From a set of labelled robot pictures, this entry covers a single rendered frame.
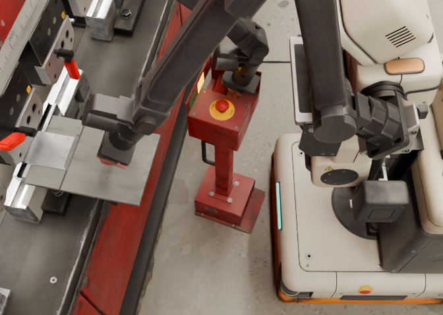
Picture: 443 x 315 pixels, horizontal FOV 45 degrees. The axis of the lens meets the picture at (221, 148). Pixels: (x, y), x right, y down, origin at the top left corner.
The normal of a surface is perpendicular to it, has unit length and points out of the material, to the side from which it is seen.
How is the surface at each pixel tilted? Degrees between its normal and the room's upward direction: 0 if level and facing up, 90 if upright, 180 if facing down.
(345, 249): 0
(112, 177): 0
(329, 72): 89
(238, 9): 90
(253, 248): 0
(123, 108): 29
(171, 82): 89
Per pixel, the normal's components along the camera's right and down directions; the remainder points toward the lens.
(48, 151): 0.00, -0.47
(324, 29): 0.05, 0.87
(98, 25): -0.21, 0.86
